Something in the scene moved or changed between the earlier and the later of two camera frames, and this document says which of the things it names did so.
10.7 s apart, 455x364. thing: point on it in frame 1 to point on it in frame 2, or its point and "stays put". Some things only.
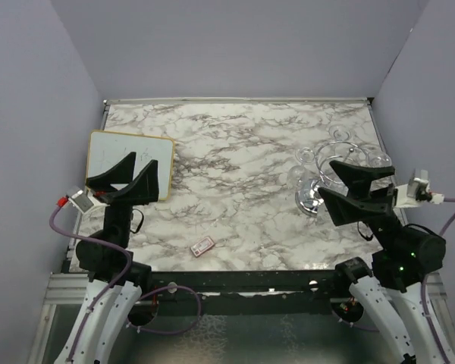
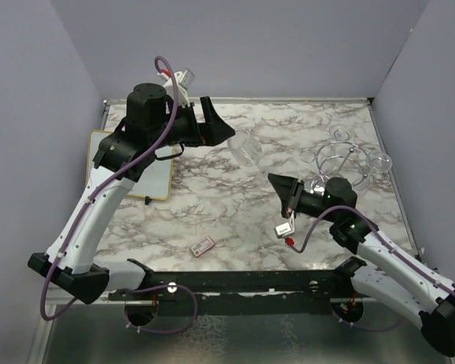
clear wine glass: [339, 132] stays put
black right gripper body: [385, 225] to [305, 202]
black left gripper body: [119, 219] to [186, 128]
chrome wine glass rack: [308, 197] stays put
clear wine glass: [301, 174] to [246, 149]
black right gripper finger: [344, 209] to [283, 186]
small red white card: [203, 245] stays put
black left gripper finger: [120, 173] to [214, 123]
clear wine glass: [378, 159] stays put
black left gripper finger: [143, 189] to [217, 133]
